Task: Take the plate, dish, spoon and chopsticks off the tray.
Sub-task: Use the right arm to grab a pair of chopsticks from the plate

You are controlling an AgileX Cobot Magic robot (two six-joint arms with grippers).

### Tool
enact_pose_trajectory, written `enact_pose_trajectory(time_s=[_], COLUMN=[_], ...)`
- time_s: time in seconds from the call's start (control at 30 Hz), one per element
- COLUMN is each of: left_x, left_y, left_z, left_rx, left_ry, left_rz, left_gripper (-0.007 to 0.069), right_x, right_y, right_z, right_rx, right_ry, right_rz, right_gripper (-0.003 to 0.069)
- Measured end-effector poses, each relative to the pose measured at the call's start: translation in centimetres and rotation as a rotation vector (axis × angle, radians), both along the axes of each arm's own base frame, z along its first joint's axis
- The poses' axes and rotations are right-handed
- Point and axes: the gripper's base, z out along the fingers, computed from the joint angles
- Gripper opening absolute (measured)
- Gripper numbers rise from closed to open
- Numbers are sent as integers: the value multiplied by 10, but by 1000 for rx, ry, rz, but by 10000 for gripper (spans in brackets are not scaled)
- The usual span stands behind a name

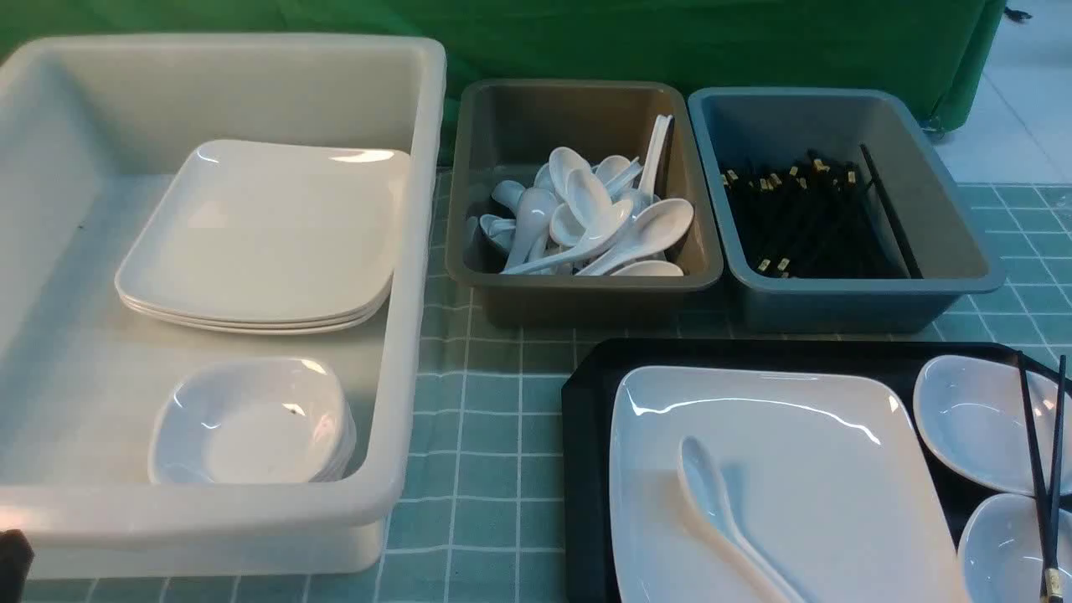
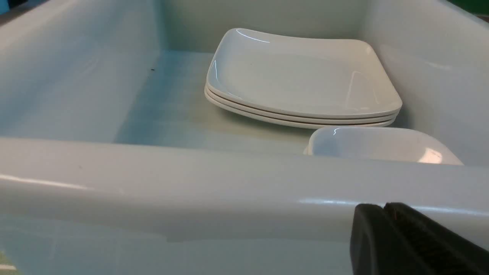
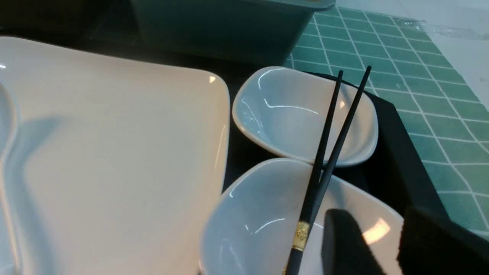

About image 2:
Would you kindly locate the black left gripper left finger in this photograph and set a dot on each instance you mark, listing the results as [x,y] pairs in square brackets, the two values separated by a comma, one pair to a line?
[376,245]

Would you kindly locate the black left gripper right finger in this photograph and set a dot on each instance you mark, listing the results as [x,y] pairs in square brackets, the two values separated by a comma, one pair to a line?
[442,250]

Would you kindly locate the bottom stacked white square plate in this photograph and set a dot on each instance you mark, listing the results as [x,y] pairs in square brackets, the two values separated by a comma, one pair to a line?
[286,122]

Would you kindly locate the stacked white square plate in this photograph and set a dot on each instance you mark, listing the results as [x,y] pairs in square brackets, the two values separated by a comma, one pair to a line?
[320,78]
[286,122]
[301,119]

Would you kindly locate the middle stacked white square plate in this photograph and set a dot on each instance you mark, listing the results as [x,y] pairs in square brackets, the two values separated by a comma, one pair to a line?
[301,119]

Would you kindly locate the top stacked white square plate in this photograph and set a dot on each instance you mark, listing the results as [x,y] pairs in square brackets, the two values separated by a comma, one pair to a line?
[320,78]

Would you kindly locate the top stacked white bowl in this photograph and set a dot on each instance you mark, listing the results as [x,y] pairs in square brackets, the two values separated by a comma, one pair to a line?
[379,143]

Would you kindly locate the large white plastic tub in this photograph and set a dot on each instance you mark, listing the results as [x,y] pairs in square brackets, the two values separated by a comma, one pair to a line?
[113,162]

